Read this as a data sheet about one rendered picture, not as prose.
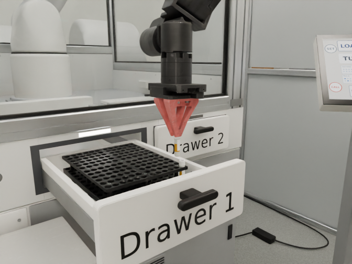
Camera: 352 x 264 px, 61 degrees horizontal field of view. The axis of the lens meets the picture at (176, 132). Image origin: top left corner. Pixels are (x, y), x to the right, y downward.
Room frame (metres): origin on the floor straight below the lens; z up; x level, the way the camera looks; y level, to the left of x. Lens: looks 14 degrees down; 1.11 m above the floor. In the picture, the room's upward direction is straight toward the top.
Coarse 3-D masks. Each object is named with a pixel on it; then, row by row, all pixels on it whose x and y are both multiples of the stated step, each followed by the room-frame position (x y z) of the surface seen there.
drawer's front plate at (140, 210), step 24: (216, 168) 0.48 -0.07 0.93; (240, 168) 0.51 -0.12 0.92; (144, 192) 0.38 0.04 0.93; (168, 192) 0.41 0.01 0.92; (240, 192) 0.51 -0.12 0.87; (96, 216) 0.34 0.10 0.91; (120, 216) 0.36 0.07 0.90; (144, 216) 0.38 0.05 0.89; (168, 216) 0.41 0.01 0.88; (192, 216) 0.44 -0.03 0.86; (216, 216) 0.47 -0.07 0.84; (96, 240) 0.35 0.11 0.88; (144, 240) 0.38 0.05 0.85; (168, 240) 0.41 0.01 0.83
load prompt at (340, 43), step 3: (339, 42) 1.15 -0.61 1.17; (342, 42) 1.15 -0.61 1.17; (345, 42) 1.14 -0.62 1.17; (348, 42) 1.14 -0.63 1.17; (351, 42) 1.14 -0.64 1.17; (339, 45) 1.14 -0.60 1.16; (342, 45) 1.14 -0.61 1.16; (345, 45) 1.14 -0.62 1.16; (348, 45) 1.13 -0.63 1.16; (351, 45) 1.13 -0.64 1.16; (339, 48) 1.13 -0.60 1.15; (342, 48) 1.13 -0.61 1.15; (345, 48) 1.13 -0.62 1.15; (348, 48) 1.12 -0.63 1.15; (351, 48) 1.12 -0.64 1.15
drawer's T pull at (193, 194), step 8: (184, 192) 0.42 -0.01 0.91; (192, 192) 0.42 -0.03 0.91; (200, 192) 0.42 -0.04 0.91; (208, 192) 0.42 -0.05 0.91; (216, 192) 0.42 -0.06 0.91; (184, 200) 0.39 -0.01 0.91; (192, 200) 0.39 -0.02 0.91; (200, 200) 0.40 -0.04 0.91; (208, 200) 0.41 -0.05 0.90; (184, 208) 0.38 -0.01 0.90
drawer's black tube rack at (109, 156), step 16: (128, 144) 0.72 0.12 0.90; (64, 160) 0.61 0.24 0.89; (80, 160) 0.60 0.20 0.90; (96, 160) 0.60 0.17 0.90; (112, 160) 0.60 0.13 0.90; (128, 160) 0.60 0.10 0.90; (144, 160) 0.60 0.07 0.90; (160, 160) 0.60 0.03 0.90; (80, 176) 0.58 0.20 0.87; (96, 176) 0.51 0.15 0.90; (112, 176) 0.52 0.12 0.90; (128, 176) 0.51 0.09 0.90; (176, 176) 0.56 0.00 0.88; (96, 192) 0.51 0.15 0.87; (112, 192) 0.50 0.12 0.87
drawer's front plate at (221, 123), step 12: (192, 120) 0.88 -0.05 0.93; (204, 120) 0.90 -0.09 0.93; (216, 120) 0.93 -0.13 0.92; (228, 120) 0.96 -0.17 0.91; (156, 132) 0.79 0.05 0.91; (168, 132) 0.81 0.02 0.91; (192, 132) 0.87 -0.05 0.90; (216, 132) 0.93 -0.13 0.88; (228, 132) 0.97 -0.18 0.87; (156, 144) 0.79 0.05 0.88; (180, 144) 0.84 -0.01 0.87; (204, 144) 0.90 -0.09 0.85; (216, 144) 0.93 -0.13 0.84; (180, 156) 0.84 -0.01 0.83; (192, 156) 0.87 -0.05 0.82
